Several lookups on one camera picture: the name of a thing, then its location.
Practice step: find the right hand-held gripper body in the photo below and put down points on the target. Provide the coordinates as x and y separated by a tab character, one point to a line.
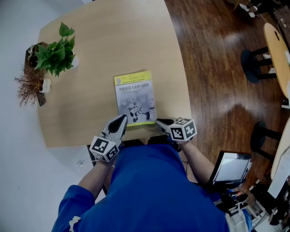
183	130

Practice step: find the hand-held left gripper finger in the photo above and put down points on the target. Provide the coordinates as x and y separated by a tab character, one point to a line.
105	128
123	132

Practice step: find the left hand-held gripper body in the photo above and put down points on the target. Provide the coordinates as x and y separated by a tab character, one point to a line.
104	148

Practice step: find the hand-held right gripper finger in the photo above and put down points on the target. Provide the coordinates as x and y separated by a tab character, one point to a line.
170	119
164	129

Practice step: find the yellow and grey book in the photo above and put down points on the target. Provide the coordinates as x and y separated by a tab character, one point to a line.
136	99

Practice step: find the person's right forearm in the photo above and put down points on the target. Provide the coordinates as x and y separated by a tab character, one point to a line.
197	160

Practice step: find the person's left forearm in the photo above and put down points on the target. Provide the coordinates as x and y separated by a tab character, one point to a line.
95	181

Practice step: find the black framed monitor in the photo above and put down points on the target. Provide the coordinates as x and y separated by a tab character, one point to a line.
228	168

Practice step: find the person's blue shirt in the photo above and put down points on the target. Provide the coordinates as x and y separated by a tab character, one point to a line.
147	192

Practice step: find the black phone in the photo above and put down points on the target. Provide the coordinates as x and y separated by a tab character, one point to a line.
42	100

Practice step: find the brown dried potted plant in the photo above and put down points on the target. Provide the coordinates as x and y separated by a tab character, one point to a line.
30	85

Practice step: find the green potted plant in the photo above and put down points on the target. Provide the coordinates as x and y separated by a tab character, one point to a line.
54	54

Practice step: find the light wooden table white legs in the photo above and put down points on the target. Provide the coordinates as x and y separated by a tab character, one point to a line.
113	34

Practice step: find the pale wooden table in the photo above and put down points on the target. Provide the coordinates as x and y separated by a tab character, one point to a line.
283	149

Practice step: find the brown wooden organizer box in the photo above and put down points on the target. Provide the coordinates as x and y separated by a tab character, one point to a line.
30	56

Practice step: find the white fabric pouch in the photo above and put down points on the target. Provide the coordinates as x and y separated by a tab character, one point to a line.
236	222

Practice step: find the white box device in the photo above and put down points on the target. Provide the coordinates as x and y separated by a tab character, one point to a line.
279	176

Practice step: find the oval wooden table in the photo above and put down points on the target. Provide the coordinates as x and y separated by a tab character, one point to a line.
277	54

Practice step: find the brown patterned rug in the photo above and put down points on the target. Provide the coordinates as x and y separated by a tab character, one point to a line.
283	20

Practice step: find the white wall socket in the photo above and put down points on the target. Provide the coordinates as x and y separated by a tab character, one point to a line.
82	163

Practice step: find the black table pedestal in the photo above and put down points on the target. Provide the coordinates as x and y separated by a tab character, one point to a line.
249	65
258	136

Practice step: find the black monitor mount rig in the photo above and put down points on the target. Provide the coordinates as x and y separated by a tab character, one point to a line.
228	199

